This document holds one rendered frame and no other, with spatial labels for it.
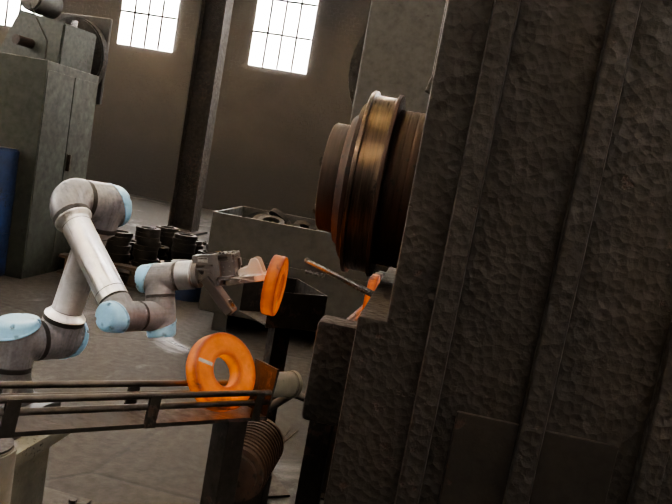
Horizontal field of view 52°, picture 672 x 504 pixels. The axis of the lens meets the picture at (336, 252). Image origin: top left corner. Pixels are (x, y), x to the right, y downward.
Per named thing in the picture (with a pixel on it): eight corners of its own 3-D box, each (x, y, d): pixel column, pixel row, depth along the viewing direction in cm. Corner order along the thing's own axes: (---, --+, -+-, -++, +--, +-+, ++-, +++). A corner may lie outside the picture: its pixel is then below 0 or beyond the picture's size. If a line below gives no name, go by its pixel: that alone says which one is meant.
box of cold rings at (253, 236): (360, 328, 509) (379, 224, 499) (354, 358, 427) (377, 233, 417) (225, 302, 515) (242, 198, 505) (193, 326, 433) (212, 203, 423)
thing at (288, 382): (299, 402, 148) (306, 375, 148) (269, 403, 141) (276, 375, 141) (281, 392, 152) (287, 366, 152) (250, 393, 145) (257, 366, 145)
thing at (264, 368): (267, 420, 141) (280, 369, 140) (265, 420, 140) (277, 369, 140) (244, 407, 146) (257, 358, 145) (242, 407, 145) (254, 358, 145)
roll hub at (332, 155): (343, 229, 194) (361, 130, 191) (327, 236, 166) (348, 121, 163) (324, 225, 195) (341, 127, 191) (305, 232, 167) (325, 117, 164)
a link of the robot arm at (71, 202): (47, 163, 177) (124, 315, 159) (82, 170, 186) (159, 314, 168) (24, 193, 181) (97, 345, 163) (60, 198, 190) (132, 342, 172)
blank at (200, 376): (250, 419, 137) (239, 421, 139) (261, 346, 144) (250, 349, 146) (188, 397, 127) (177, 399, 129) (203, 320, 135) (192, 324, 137)
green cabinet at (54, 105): (-38, 266, 480) (-14, 49, 462) (22, 256, 549) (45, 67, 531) (25, 280, 474) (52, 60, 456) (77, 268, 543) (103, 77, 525)
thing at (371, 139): (376, 265, 203) (405, 106, 197) (357, 288, 157) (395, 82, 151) (354, 261, 204) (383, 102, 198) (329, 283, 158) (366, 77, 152)
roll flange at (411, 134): (409, 271, 202) (440, 111, 196) (400, 297, 156) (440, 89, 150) (376, 265, 203) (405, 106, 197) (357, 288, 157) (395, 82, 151)
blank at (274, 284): (290, 267, 184) (278, 264, 184) (286, 248, 169) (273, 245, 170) (276, 322, 179) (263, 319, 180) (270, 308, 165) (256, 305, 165)
